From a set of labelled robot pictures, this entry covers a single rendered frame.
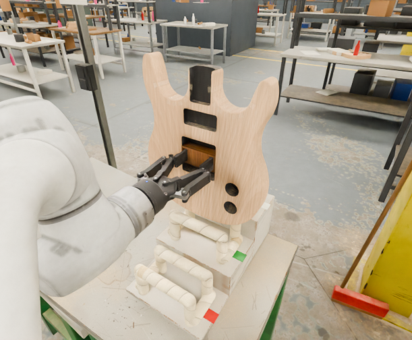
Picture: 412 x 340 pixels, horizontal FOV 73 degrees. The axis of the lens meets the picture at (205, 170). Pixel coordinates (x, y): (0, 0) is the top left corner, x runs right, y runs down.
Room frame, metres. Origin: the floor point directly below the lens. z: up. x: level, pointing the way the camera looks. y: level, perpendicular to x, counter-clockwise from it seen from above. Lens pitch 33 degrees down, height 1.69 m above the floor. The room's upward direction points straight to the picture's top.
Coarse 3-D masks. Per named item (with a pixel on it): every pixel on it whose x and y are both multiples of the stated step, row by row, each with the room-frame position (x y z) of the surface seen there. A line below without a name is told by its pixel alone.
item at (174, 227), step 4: (172, 220) 0.61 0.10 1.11; (172, 224) 0.61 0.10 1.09; (176, 224) 0.61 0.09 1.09; (172, 228) 0.61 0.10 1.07; (176, 228) 0.61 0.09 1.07; (172, 232) 0.61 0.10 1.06; (176, 232) 0.61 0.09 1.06; (172, 236) 0.61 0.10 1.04; (176, 236) 0.61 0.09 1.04; (180, 236) 0.62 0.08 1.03; (176, 240) 0.61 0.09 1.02
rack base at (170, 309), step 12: (168, 264) 0.58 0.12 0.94; (168, 276) 0.54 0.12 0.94; (180, 276) 0.54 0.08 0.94; (192, 276) 0.54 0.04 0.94; (132, 288) 0.50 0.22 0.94; (156, 288) 0.50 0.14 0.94; (192, 288) 0.50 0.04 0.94; (144, 300) 0.46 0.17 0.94; (156, 300) 0.46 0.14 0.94; (168, 300) 0.46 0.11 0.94; (216, 300) 0.46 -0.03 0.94; (168, 312) 0.42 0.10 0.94; (180, 312) 0.42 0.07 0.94; (216, 312) 0.42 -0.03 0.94; (180, 324) 0.39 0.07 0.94; (204, 324) 0.39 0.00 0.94; (192, 336) 0.37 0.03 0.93; (204, 336) 0.37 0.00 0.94
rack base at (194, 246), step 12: (168, 228) 0.66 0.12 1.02; (216, 228) 0.66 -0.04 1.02; (156, 240) 0.62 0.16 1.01; (168, 240) 0.61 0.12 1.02; (180, 240) 0.61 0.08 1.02; (192, 240) 0.61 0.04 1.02; (204, 240) 0.61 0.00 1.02; (228, 240) 0.61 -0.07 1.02; (252, 240) 0.61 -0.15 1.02; (180, 252) 0.57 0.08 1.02; (192, 252) 0.56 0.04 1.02; (204, 252) 0.56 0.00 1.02; (252, 252) 0.61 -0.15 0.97; (204, 264) 0.52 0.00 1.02; (216, 264) 0.52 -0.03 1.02; (228, 264) 0.52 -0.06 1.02; (240, 264) 0.53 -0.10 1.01; (216, 276) 0.50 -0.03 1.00; (228, 276) 0.48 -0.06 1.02; (240, 276) 0.54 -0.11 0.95; (216, 288) 0.50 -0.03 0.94; (228, 288) 0.48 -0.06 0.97
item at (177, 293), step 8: (136, 272) 0.48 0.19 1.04; (144, 272) 0.47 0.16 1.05; (152, 272) 0.47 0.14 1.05; (144, 280) 0.46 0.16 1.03; (152, 280) 0.45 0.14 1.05; (160, 280) 0.45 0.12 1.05; (168, 280) 0.45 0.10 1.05; (160, 288) 0.43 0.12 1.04; (168, 288) 0.43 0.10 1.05; (176, 288) 0.43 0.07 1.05; (176, 296) 0.41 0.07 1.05; (184, 296) 0.40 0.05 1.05; (192, 296) 0.41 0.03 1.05; (184, 304) 0.39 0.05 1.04; (192, 304) 0.39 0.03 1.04
